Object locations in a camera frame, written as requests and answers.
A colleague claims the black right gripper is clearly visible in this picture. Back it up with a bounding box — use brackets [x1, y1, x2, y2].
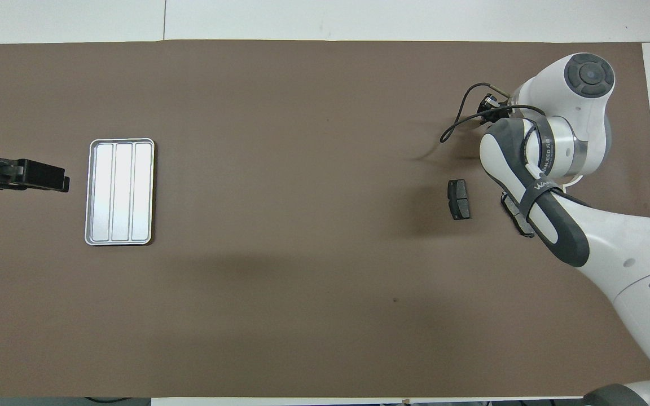
[477, 93, 511, 122]

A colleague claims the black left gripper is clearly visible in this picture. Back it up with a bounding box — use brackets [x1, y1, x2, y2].
[0, 158, 71, 193]

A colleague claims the silver ribbed metal tray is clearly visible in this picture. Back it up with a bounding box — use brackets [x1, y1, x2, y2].
[84, 138, 155, 246]

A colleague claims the short grey brake pad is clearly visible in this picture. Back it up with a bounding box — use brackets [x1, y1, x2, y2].
[447, 179, 471, 221]

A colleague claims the long grey brake pad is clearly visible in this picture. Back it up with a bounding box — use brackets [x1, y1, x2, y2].
[500, 191, 535, 239]

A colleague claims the brown table mat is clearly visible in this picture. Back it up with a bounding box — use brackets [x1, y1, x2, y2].
[0, 39, 650, 399]

